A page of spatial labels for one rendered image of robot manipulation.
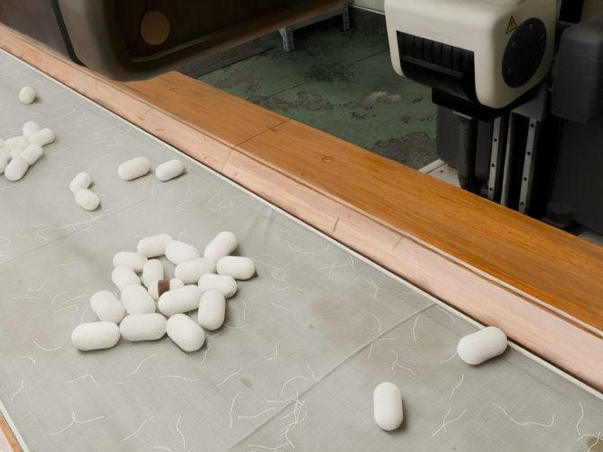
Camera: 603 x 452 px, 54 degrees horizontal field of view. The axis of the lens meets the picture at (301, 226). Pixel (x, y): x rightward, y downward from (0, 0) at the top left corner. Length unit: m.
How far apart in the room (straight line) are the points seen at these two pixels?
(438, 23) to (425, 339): 0.61
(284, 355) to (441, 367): 0.11
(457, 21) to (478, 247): 0.50
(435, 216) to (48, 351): 0.34
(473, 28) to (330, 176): 0.41
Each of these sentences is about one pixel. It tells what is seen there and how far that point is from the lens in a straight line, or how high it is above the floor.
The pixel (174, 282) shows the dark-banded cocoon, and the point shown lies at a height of 0.76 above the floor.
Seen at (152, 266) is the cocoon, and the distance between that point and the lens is 0.54.
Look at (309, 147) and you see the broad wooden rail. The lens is 0.66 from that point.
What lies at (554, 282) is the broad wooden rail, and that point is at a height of 0.76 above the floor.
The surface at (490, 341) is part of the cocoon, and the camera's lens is 0.44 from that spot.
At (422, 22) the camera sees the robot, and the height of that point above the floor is 0.77.
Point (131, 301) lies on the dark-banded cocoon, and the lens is 0.51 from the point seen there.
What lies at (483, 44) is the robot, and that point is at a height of 0.76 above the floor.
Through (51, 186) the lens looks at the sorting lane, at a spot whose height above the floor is 0.74.
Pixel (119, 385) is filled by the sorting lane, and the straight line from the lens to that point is 0.48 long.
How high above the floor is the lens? 1.08
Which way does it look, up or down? 36 degrees down
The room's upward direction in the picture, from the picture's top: 8 degrees counter-clockwise
